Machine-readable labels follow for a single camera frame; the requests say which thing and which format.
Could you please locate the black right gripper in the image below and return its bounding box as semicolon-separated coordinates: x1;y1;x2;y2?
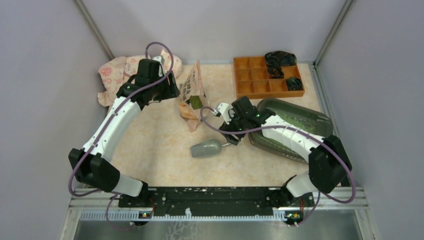
218;108;248;146

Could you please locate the grey metal scoop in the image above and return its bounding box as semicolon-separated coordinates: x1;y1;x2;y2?
190;139;232;158

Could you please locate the orange cat litter bag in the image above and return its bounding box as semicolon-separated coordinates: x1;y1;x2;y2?
178;60;210;133

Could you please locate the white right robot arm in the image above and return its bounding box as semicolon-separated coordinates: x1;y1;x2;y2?
213;96;353;206

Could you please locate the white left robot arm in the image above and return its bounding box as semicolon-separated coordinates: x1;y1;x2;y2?
68;57;179;207

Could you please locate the dark green litter box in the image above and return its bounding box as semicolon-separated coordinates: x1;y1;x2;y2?
248;97;334;164

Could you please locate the pink patterned cloth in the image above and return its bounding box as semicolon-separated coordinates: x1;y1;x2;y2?
97;49;183;107

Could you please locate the orange compartment tray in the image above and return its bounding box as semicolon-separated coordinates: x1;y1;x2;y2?
233;56;305;100

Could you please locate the small dark cloth ball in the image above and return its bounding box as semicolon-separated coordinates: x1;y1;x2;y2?
285;76;303;91

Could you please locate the dark cloth on tray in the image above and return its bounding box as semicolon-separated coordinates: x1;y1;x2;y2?
264;50;297;79

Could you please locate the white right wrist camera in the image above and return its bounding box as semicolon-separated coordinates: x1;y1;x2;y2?
214;102;236;125

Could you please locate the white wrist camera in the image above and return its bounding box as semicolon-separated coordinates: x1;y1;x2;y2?
152;55;166;77
214;102;236;125

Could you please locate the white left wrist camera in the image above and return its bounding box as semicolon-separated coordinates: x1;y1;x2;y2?
152;55;166;77

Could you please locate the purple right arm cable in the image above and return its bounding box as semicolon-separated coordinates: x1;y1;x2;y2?
199;106;357;227

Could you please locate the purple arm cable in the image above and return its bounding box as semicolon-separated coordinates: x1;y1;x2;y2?
67;41;175;231
199;106;357;227

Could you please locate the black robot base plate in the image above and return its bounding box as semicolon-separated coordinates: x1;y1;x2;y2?
118;186;315;226

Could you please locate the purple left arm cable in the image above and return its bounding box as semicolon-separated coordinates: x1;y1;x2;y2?
67;41;175;231

